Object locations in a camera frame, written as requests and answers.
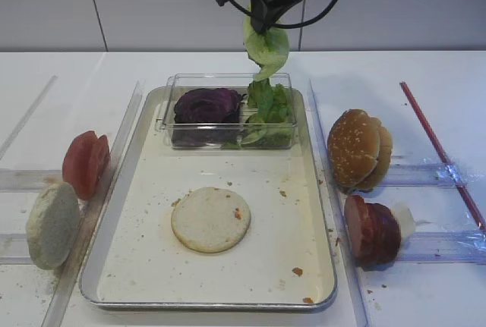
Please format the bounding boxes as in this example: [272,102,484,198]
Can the green lettuce leaf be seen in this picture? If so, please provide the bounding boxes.
[243,16,290,81]

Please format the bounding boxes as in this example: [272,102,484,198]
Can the green lettuce leaves in container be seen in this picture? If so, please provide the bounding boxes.
[221,79,294,149]

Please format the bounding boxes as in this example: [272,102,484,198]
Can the red tomato slice rear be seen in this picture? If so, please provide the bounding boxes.
[86,135,110,199]

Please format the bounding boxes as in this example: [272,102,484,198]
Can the red tomato slice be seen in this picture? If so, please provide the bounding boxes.
[62,130,97,200]
[86,135,110,199]

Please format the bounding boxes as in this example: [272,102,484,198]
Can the red tomato slice front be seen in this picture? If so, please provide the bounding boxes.
[62,130,97,200]

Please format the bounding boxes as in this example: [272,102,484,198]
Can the brown meat patties stack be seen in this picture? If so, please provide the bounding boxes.
[344,195,402,266]

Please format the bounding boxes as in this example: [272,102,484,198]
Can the clear holder under patties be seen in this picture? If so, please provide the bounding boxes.
[396,231,485,264]

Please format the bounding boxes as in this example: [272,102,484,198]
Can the clear plastic vegetable container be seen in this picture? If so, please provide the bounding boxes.
[156,73,297,149]

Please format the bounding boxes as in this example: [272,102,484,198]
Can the purple cabbage leaves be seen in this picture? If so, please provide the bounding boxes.
[172,88,243,148]

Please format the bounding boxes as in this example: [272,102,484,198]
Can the sesame burger bun top front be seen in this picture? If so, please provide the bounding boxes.
[327,108,380,188]

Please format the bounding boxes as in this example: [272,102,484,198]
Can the burger bun rear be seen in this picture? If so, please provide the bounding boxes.
[356,126,393,192]

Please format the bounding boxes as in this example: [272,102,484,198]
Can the red plastic rod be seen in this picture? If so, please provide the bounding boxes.
[399,81,485,231]

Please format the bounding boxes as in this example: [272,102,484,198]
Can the clear holder under burger buns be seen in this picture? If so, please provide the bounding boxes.
[380,163,468,188]

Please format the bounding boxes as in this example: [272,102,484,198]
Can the bottom bun slice on tray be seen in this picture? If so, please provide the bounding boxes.
[171,187,251,253]

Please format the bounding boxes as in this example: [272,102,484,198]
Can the silver metal baking tray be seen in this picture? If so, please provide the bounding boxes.
[79,88,337,311]

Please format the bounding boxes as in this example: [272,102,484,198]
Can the pale bun slice upright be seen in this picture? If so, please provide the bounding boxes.
[26,182,80,270]

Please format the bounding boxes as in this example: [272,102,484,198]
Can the clear holder under tomatoes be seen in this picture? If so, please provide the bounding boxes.
[1,168,62,193]

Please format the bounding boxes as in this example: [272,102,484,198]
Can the clear holder under pale bun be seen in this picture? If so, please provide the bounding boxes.
[0,234,33,265]

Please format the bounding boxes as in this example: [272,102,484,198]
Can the clear rail right of tray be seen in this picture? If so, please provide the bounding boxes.
[308,79,370,326]

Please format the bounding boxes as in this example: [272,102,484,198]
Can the clear rail of tray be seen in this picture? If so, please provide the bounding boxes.
[42,82,143,327]
[308,79,370,326]

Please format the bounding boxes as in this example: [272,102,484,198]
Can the clear rail left of tray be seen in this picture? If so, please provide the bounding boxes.
[42,82,143,327]

